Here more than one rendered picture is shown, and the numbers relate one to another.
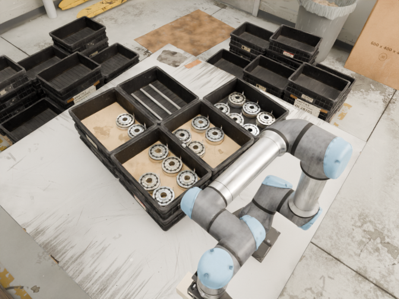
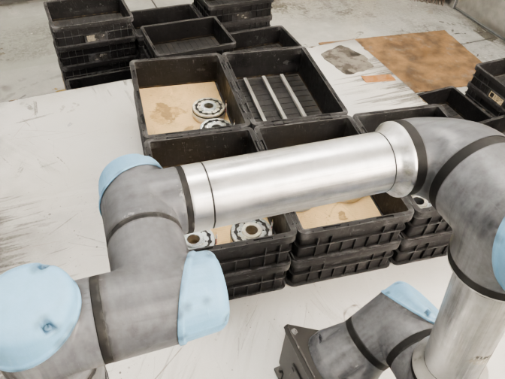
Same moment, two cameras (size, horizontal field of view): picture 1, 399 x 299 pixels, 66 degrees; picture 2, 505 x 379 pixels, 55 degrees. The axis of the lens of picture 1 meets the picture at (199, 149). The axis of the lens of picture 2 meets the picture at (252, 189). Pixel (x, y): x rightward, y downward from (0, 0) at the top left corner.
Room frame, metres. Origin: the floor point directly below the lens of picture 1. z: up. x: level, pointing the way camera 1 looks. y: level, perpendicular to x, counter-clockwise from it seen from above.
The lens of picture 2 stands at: (0.12, -0.28, 1.77)
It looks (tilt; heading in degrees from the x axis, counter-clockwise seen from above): 46 degrees down; 27
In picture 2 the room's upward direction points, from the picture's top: 5 degrees clockwise
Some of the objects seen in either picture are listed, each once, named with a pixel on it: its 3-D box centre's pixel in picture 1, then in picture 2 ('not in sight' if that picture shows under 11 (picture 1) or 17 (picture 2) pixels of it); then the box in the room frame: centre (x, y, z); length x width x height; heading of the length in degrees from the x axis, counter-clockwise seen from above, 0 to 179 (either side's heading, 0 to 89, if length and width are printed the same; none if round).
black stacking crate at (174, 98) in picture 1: (158, 99); (279, 98); (1.32, 0.26, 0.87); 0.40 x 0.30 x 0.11; 46
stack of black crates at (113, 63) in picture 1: (114, 74); (258, 71); (2.21, 0.80, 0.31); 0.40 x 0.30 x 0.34; 144
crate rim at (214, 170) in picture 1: (206, 133); (327, 169); (1.04, -0.03, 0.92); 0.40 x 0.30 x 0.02; 46
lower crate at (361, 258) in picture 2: not in sight; (318, 210); (1.04, -0.03, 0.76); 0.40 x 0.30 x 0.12; 46
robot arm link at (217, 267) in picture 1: (215, 270); (44, 332); (0.21, -0.05, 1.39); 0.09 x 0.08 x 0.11; 139
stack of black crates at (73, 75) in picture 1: (76, 92); (188, 74); (1.89, 1.04, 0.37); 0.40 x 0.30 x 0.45; 144
